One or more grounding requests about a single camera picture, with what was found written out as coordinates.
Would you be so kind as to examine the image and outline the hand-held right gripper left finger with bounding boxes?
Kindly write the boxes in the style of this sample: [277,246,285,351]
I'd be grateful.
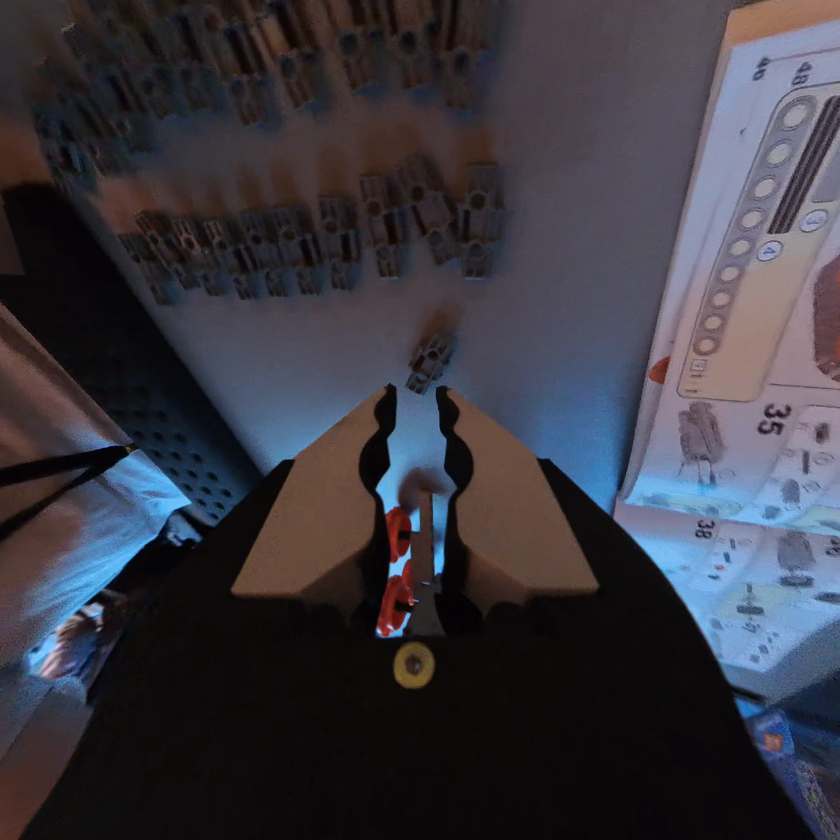
[231,384,399,634]

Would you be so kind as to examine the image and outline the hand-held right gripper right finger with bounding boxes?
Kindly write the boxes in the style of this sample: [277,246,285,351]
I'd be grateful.
[435,386,600,632]

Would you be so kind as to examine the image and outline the grey plastic track link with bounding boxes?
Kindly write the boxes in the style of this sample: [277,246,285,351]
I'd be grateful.
[406,331,458,395]

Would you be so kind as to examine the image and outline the grey desk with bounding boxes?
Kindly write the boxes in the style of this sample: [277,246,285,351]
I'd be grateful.
[29,0,732,641]

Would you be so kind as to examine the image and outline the orange wheel toy assembly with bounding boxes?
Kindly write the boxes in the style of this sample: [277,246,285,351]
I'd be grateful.
[377,469,460,637]

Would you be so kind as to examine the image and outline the black perforated mat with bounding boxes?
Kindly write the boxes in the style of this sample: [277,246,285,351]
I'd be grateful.
[0,184,280,532]

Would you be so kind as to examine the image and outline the open instruction booklet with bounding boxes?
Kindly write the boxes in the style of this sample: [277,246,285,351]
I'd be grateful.
[613,16,840,690]

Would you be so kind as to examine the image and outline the orange and grey object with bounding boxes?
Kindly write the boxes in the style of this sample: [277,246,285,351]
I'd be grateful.
[26,591,127,697]

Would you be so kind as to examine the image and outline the rows of grey track links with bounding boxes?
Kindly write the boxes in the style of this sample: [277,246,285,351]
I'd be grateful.
[33,0,509,309]

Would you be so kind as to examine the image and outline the blue toy box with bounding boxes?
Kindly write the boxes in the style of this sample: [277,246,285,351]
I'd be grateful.
[735,696,840,840]

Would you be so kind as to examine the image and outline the black strap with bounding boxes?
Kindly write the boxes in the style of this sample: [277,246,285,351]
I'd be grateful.
[0,443,140,542]

